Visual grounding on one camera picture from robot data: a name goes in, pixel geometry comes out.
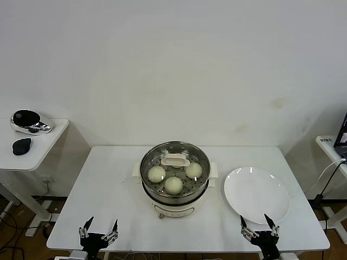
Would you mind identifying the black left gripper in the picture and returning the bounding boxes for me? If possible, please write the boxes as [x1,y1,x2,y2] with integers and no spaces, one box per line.
[78,216,119,258]

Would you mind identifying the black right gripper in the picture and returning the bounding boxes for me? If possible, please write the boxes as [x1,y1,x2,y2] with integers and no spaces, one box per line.
[240,213,280,259]

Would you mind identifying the round glass pot lid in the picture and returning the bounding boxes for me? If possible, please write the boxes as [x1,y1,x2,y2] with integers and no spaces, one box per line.
[140,140,211,200]

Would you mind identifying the perforated steel steamer basket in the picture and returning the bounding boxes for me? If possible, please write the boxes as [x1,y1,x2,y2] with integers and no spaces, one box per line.
[139,140,211,205]

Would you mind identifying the white round plate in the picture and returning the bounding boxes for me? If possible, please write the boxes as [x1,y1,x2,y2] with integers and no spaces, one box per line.
[223,166,291,225]

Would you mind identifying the cream electric cooking pot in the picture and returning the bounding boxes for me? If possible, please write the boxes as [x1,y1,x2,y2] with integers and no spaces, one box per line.
[132,159,220,219]

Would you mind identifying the white side table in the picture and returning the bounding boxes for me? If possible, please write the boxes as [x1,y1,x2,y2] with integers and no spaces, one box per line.
[0,118,70,238]

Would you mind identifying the white desk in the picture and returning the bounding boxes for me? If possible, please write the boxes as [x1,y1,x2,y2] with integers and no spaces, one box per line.
[315,134,347,231]

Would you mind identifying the black lumpy object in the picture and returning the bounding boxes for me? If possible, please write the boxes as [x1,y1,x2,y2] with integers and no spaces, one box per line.
[11,138,32,157]

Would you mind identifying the chrome and black kitchen scale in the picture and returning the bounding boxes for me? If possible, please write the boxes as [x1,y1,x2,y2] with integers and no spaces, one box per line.
[9,109,53,135]

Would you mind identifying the white wire bundle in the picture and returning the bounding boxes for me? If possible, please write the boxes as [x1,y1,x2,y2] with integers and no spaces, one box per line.
[112,251,163,260]

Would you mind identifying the black cable with adapter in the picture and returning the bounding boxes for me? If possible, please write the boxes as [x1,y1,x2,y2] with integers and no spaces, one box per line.
[313,161,345,209]

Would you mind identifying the white cable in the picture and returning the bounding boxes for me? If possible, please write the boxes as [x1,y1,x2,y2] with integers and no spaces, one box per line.
[317,158,347,183]

